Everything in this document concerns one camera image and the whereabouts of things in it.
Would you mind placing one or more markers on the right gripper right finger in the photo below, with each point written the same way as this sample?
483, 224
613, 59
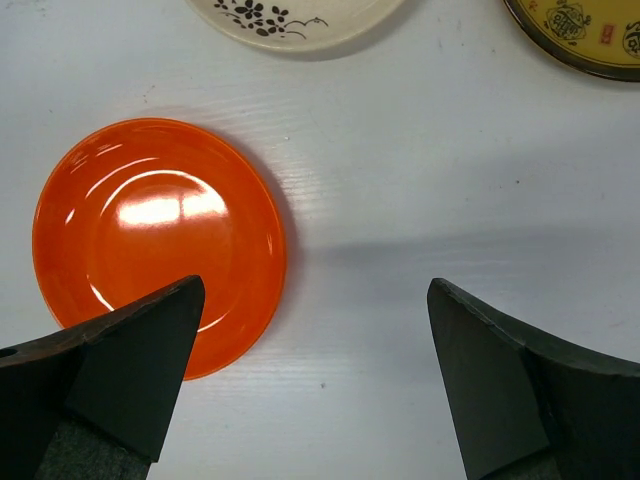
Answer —
526, 404

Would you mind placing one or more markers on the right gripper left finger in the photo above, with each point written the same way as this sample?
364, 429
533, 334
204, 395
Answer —
95, 401

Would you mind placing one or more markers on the orange plate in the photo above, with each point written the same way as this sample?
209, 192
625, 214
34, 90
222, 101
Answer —
144, 202

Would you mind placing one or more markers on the yellow patterned plate brown rim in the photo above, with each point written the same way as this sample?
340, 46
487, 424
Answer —
597, 37

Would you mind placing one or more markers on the cream plate with black patch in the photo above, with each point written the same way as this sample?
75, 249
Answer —
294, 26

